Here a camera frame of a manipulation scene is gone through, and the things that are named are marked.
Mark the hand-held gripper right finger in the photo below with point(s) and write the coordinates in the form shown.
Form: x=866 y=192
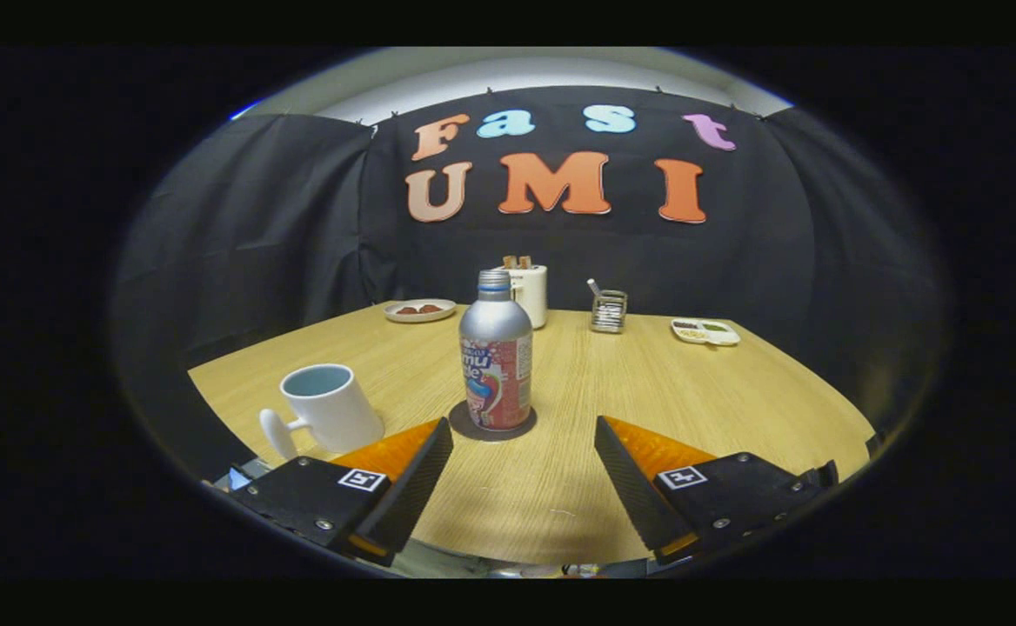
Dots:
x=638 y=496

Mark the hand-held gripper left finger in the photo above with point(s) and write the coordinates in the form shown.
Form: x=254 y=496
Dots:
x=404 y=496

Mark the dark brown round coaster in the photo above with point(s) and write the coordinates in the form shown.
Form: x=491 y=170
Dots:
x=461 y=424

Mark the silver juice bottle pink label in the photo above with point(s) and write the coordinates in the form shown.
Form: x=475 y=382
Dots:
x=496 y=348

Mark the wooden table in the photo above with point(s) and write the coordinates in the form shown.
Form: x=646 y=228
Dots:
x=647 y=391

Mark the white divided snack tray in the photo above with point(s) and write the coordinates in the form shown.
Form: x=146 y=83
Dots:
x=705 y=331

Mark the round plate with food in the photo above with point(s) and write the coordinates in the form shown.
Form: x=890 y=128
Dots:
x=419 y=311

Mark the metal utensil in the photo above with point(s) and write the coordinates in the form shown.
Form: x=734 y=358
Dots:
x=593 y=287

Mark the white toaster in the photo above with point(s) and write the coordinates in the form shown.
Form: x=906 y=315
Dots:
x=536 y=296

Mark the black backdrop cloth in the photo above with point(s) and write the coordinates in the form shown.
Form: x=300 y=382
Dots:
x=256 y=217

